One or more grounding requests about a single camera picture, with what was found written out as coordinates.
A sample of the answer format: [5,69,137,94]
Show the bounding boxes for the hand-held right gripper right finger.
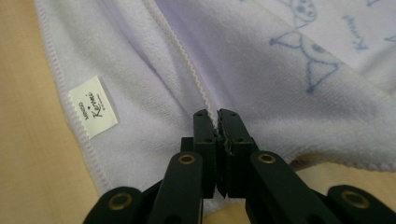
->
[217,107,261,199]

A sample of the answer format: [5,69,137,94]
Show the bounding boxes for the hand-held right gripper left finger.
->
[180,108,219,200]

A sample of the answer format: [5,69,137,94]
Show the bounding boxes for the white printed towel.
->
[33,0,396,217]

